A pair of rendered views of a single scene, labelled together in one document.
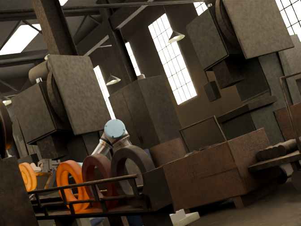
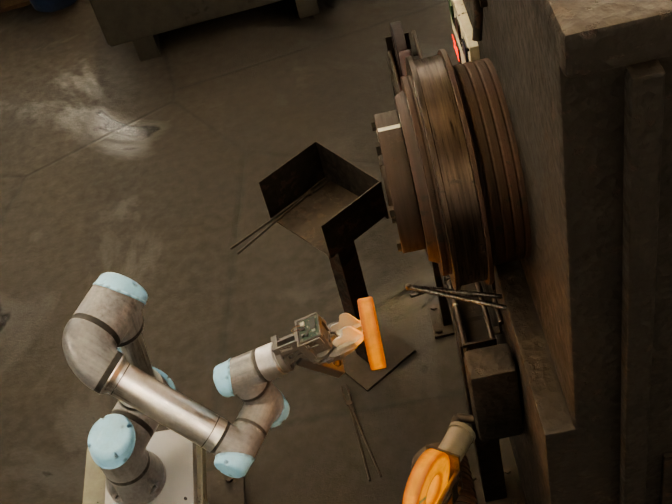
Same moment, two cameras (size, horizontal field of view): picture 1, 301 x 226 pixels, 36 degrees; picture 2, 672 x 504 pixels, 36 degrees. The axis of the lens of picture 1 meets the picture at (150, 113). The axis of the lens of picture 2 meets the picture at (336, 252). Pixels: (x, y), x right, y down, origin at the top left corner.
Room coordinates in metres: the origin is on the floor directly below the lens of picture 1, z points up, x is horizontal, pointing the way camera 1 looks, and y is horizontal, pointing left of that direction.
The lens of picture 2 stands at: (3.41, 1.71, 2.51)
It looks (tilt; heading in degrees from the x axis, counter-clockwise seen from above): 46 degrees down; 226
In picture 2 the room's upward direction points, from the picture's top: 16 degrees counter-clockwise
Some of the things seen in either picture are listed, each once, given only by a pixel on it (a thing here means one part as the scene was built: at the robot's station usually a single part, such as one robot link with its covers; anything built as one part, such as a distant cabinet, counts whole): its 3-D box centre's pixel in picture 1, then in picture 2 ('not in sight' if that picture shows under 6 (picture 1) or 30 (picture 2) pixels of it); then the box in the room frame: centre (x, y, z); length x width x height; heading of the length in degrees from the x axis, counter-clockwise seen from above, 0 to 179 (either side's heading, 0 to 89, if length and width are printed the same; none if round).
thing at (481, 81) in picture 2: not in sight; (487, 162); (2.14, 0.88, 1.11); 0.47 x 0.10 x 0.47; 41
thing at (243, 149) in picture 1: (221, 173); not in sight; (4.81, -0.47, 0.33); 0.93 x 0.73 x 0.66; 48
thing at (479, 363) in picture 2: not in sight; (496, 393); (2.36, 0.98, 0.68); 0.11 x 0.08 x 0.24; 131
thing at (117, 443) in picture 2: not in sight; (118, 445); (2.80, 0.17, 0.50); 0.13 x 0.12 x 0.14; 11
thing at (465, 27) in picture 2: not in sight; (465, 46); (1.86, 0.68, 1.15); 0.26 x 0.02 x 0.18; 41
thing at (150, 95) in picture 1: (154, 142); not in sight; (7.55, 0.10, 1.00); 0.80 x 0.63 x 2.00; 46
